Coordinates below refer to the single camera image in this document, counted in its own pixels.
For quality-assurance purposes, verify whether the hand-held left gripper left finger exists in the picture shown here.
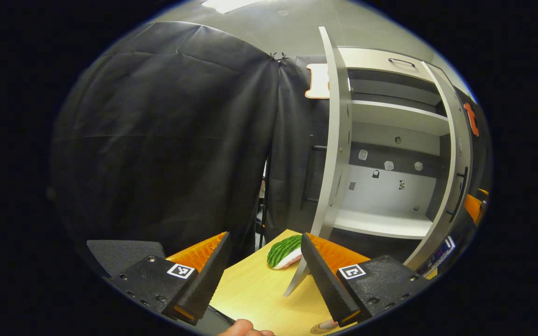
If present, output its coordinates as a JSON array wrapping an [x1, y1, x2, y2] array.
[[106, 232, 232, 326]]

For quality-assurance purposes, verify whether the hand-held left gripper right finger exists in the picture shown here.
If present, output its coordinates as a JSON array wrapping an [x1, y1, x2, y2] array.
[[301, 232, 431, 327]]

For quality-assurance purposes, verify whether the white cabinet door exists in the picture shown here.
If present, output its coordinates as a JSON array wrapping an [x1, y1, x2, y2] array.
[[283, 27, 353, 297], [404, 61, 474, 272]]

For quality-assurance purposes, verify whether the white and grey cabinet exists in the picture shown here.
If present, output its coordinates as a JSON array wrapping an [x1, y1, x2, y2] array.
[[339, 47, 456, 262]]

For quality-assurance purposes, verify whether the white cabinet drawer front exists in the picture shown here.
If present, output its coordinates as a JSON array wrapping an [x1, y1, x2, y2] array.
[[339, 47, 433, 71]]

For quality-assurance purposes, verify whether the watermelon slice toy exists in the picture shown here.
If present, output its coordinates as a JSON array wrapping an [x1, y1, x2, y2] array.
[[267, 235, 303, 270]]

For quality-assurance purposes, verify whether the dark printed box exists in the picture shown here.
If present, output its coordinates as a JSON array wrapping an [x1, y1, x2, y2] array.
[[416, 236, 456, 277]]

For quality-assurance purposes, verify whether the black stand pole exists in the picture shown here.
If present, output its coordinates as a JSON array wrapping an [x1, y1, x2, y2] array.
[[255, 149, 272, 250]]

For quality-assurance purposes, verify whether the black backdrop cloth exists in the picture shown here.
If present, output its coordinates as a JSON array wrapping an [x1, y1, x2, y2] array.
[[52, 21, 331, 271]]

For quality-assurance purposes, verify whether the black door handle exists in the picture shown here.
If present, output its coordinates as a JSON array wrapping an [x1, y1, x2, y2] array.
[[446, 167, 469, 222], [300, 145, 328, 210]]

